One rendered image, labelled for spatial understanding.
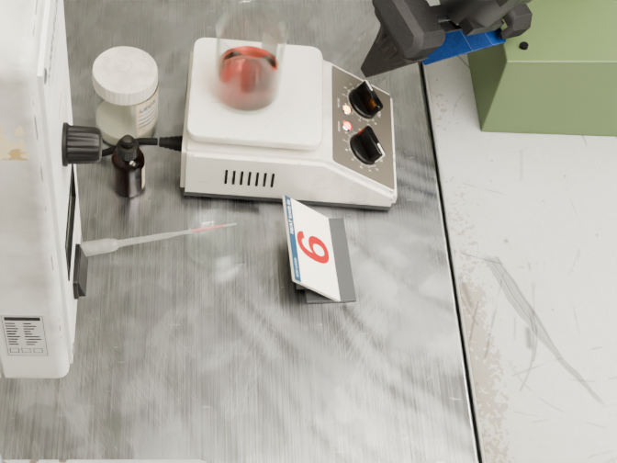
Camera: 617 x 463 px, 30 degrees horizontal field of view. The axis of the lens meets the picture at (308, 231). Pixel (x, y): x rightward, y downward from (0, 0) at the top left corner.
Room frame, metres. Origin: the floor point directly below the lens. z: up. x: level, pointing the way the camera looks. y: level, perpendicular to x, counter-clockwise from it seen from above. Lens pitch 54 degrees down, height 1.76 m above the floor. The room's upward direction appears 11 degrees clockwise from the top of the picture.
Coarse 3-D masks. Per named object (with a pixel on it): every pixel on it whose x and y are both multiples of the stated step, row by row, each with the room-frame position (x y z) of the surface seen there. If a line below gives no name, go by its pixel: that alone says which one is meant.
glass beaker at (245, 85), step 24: (216, 24) 0.69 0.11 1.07; (240, 24) 0.72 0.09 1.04; (264, 24) 0.72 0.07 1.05; (288, 24) 0.71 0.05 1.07; (216, 48) 0.69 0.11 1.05; (264, 48) 0.72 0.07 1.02; (216, 72) 0.68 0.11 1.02; (240, 72) 0.67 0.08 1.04; (264, 72) 0.67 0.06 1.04; (216, 96) 0.68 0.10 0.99; (240, 96) 0.67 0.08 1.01; (264, 96) 0.67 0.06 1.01
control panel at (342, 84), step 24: (336, 72) 0.76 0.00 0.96; (336, 96) 0.73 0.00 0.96; (384, 96) 0.77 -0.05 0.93; (336, 120) 0.70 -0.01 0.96; (360, 120) 0.72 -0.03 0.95; (384, 120) 0.74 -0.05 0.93; (336, 144) 0.68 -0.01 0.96; (384, 144) 0.71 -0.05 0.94; (360, 168) 0.67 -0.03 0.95; (384, 168) 0.68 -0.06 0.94
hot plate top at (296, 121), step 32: (192, 64) 0.72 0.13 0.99; (288, 64) 0.74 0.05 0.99; (320, 64) 0.75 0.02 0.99; (192, 96) 0.68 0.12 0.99; (288, 96) 0.70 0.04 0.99; (320, 96) 0.71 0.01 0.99; (192, 128) 0.64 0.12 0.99; (224, 128) 0.65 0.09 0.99; (256, 128) 0.66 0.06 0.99; (288, 128) 0.66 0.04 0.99; (320, 128) 0.67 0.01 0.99
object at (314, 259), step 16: (304, 208) 0.63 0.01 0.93; (304, 224) 0.61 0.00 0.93; (320, 224) 0.62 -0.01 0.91; (304, 240) 0.59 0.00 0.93; (320, 240) 0.60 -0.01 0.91; (304, 256) 0.57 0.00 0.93; (320, 256) 0.58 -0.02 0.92; (304, 272) 0.55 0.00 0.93; (320, 272) 0.57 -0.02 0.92; (320, 288) 0.55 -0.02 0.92
